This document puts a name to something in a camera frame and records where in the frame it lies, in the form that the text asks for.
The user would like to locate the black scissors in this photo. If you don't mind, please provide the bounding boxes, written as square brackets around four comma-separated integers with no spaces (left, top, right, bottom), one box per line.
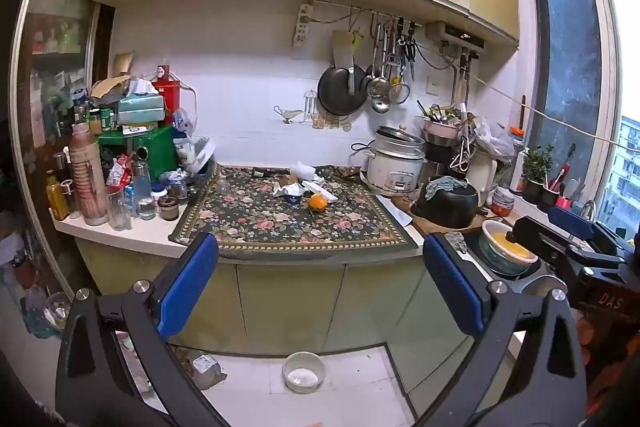
[400,24,417,80]

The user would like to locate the brown lidded jar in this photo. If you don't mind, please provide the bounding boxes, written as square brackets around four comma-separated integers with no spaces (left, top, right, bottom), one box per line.
[157,197,180,222]

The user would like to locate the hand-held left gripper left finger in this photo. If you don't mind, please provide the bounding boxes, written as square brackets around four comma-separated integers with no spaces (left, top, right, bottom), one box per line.
[55,231,231,427]

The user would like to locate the pink stack of cups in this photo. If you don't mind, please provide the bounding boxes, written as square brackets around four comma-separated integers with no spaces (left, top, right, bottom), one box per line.
[68,122,110,227]

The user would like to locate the white plastic bag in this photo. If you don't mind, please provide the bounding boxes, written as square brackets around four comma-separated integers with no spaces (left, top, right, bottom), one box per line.
[475,117,516,158]

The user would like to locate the lower kitchen cabinet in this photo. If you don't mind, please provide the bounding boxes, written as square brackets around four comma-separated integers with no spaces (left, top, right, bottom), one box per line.
[75,237,481,413]

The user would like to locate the mesh strainer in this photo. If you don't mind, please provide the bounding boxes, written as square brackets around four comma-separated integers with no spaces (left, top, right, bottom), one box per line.
[389,57,411,105]

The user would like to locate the white kettle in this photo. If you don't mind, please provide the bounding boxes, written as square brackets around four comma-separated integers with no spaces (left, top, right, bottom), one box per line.
[465,149,499,206]

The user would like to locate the green box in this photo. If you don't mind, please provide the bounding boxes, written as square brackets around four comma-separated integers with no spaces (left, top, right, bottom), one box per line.
[97,126,180,184]

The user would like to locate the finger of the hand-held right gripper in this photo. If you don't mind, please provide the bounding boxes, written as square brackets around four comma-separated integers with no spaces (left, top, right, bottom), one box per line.
[506,216,596,280]
[547,206,637,259]

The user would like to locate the white paper strip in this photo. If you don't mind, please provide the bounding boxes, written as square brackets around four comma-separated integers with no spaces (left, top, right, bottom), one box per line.
[301,179,342,202]

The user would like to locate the drinking glass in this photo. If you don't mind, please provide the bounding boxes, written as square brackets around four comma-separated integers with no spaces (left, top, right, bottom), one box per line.
[107,187,132,232]

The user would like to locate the window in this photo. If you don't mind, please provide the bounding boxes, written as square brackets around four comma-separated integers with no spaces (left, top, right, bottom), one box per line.
[530,0,640,235]

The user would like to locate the pink utensil holder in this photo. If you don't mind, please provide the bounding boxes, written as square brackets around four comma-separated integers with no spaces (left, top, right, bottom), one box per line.
[422,104,464,148]

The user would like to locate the bowl with yellow contents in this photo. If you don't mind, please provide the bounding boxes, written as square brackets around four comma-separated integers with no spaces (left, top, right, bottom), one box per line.
[480,221,542,277]

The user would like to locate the yellow oil bottle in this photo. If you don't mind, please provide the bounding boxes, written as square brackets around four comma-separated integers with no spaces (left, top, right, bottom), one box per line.
[46,170,70,222]

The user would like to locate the red canister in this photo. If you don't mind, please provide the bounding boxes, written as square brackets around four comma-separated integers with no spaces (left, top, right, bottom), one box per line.
[151,64,181,124]

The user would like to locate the clothes line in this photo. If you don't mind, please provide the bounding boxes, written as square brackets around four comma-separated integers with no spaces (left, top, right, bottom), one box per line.
[415,42,640,154]

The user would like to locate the white water heater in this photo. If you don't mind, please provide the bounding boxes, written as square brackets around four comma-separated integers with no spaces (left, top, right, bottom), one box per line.
[425,21,487,53]

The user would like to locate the teal tissue box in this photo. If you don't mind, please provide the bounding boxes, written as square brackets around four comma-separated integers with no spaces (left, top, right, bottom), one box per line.
[116,94,166,126]

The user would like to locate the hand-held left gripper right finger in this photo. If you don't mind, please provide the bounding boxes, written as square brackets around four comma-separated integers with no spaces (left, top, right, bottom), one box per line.
[415,233,587,427]

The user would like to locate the grey bag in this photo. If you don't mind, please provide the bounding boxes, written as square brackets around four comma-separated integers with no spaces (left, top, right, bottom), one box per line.
[190,353,227,391]

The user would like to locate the floral cloth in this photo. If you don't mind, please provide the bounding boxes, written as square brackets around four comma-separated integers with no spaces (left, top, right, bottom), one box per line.
[168,164,420,264]

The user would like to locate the red and white bowl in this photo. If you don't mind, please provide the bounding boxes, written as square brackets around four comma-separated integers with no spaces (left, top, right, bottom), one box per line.
[491,187,516,217]

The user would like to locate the clear bottle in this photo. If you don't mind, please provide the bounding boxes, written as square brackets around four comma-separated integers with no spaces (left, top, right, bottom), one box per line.
[131,162,157,222]

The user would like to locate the potted plant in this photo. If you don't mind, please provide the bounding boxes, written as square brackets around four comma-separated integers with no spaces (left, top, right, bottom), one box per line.
[522,146,555,206]

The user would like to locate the black frying pan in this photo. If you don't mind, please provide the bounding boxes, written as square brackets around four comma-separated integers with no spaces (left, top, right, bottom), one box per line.
[317,64,368,116]

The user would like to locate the blue grey rag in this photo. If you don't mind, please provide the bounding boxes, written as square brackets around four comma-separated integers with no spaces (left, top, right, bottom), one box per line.
[425,176,469,200]

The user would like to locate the black cup with toothbrush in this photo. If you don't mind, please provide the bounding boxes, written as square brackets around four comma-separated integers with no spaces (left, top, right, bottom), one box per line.
[540,162,572,212]

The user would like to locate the steel cleaver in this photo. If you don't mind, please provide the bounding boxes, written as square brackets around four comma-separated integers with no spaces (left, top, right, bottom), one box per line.
[332,30,357,96]

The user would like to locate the black pot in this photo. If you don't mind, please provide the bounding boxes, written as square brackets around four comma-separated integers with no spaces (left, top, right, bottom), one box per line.
[411,181,480,229]

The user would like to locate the white power strip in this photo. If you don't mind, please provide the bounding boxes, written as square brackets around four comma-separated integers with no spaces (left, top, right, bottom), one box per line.
[292,3,315,48]

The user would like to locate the white rice cooker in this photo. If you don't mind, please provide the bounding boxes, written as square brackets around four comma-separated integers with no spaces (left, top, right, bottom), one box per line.
[361,125,427,196]

